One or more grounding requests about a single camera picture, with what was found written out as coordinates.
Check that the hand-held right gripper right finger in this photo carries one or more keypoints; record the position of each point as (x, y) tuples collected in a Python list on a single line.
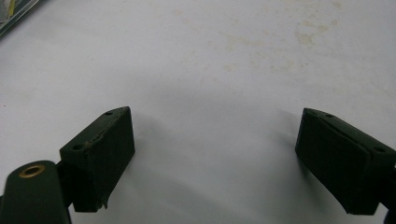
[(339, 165)]

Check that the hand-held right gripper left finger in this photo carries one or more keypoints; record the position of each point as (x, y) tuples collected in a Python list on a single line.
[(99, 161)]

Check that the dark-framed flat object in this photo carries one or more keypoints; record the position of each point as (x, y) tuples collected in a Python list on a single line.
[(12, 12)]

